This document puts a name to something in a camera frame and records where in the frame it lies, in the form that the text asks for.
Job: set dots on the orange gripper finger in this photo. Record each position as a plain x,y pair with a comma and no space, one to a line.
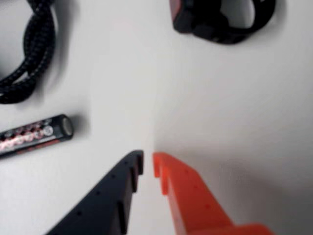
193,203

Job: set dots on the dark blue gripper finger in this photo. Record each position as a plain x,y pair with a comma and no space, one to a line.
102,208

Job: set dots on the black battery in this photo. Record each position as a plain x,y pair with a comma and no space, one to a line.
29,137

